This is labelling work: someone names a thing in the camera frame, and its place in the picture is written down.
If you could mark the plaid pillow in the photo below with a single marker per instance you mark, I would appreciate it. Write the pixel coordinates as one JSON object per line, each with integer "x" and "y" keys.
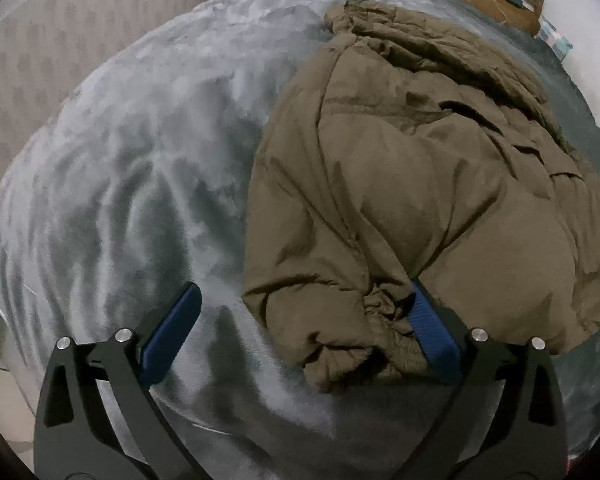
{"x": 555, "y": 40}

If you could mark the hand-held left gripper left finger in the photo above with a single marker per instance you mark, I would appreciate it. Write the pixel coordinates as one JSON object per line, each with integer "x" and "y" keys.
{"x": 172, "y": 332}

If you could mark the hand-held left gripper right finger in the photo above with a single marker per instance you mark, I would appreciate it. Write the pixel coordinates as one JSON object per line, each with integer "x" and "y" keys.
{"x": 437, "y": 332}

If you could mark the grey plush blanket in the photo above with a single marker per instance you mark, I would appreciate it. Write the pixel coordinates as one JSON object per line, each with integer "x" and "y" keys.
{"x": 130, "y": 160}

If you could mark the olive puffer jacket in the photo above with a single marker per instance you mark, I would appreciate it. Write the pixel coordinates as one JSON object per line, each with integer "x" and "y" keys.
{"x": 420, "y": 185}

